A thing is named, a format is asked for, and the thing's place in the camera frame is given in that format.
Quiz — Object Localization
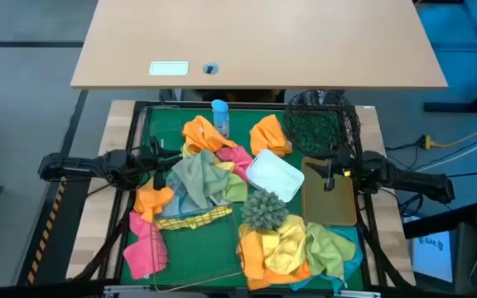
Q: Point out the teal blue microfiber towel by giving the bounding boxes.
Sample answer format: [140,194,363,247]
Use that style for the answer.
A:
[289,225,364,294]

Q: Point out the lime green microfiber towel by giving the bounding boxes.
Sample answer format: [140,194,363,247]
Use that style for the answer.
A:
[303,222,357,279]
[220,172,249,204]

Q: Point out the yellow orange cable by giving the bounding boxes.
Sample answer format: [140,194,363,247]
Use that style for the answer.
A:
[431,130,477,149]

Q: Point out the beige wooden desk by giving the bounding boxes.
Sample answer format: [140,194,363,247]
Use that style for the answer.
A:
[69,0,450,91]

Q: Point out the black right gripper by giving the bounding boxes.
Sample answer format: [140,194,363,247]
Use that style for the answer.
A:
[304,142,364,194]

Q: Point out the black desk foot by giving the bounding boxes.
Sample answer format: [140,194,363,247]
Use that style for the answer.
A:
[423,55,477,115]

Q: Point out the clear plastic tray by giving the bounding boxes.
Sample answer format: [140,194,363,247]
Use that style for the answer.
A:
[137,105,184,171]

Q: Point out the yellow black hazard tape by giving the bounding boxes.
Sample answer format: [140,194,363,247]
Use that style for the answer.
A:
[25,177,66,286]

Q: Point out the artificial succulent in patterned pot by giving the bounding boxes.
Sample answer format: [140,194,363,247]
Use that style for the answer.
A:
[240,188,290,231]

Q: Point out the white cable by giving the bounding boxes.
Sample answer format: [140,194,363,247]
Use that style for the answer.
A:
[412,131,477,173]

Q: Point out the dark cable bundle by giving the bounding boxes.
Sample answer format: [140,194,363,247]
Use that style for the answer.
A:
[356,198,416,289]
[72,198,134,282]

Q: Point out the white printed box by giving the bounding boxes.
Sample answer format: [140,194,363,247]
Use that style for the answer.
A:
[410,231,455,285]

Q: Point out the yellow microfiber towel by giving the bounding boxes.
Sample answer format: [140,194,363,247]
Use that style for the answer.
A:
[154,204,234,232]
[179,142,236,173]
[260,214,307,276]

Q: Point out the silver metal bracket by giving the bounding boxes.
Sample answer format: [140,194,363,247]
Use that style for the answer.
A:
[102,284,140,298]
[332,289,383,298]

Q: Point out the black round wire basket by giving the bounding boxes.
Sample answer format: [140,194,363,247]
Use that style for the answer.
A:
[282,89,362,159]

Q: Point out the white plastic bin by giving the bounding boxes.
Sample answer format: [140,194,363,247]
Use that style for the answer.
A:
[244,148,306,204]

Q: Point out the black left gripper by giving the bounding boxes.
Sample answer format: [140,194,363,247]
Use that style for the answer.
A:
[138,135,184,192]

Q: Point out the amber translucent plastic tray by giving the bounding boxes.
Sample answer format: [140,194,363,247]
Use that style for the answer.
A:
[301,156,359,228]

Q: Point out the green table mat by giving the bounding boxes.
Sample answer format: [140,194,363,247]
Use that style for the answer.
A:
[120,106,366,291]

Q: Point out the sage green microfiber towel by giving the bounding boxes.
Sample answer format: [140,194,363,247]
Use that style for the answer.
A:
[171,149,231,210]

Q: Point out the pink microfiber towel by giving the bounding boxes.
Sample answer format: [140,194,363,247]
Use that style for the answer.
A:
[123,209,170,281]
[214,145,254,182]

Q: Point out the grey desk cable grommet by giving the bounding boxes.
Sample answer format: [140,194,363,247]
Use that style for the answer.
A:
[201,61,220,76]

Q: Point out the grey blue microfiber towel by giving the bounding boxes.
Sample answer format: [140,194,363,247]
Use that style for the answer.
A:
[155,170,223,220]

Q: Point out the white rectangular desk plate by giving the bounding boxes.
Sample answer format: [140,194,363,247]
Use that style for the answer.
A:
[148,60,190,77]

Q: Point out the blue spray bottle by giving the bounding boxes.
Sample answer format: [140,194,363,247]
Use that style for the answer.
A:
[210,99,231,140]

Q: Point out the black metal table frame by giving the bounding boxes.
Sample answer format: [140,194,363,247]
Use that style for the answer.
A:
[97,100,388,298]

